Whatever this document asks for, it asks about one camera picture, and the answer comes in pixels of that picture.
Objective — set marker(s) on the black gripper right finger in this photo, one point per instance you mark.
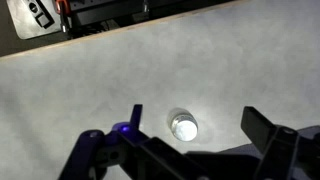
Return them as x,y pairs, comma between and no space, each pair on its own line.
257,127

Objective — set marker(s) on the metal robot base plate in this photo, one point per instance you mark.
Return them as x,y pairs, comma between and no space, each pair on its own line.
33,18

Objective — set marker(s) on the black robot mount frame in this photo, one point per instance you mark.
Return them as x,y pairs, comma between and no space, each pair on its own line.
80,18

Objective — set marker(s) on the silver bowl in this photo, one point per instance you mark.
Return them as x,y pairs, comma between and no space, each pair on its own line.
173,113

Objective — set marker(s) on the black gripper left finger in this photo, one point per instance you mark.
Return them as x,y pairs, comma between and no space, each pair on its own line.
136,115

